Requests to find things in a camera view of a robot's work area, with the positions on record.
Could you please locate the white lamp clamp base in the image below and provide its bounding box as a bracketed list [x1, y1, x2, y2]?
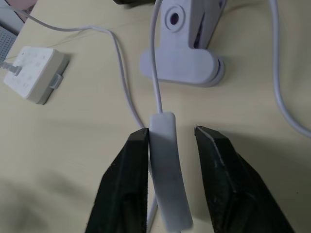
[139, 0, 226, 88]

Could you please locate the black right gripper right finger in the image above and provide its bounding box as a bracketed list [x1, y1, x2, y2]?
[193, 125, 296, 233]

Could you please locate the white power strip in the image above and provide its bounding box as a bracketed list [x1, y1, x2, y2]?
[2, 46, 70, 106]

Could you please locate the white plug in strip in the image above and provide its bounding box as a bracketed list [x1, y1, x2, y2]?
[0, 60, 22, 76]

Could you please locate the dark object at table edge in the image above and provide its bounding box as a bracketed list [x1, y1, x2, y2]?
[112, 0, 156, 7]

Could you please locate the thick white cable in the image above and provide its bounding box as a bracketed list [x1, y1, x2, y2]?
[266, 0, 311, 137]

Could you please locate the grey perforated panel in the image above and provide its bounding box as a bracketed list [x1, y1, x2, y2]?
[0, 23, 19, 64]

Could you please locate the thin white lamp cord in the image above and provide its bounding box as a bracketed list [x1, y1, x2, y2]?
[0, 0, 164, 233]

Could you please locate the white inline cord switch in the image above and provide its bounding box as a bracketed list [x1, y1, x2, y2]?
[148, 112, 194, 230]

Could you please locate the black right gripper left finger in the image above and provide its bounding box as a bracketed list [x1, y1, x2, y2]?
[86, 127, 150, 233]

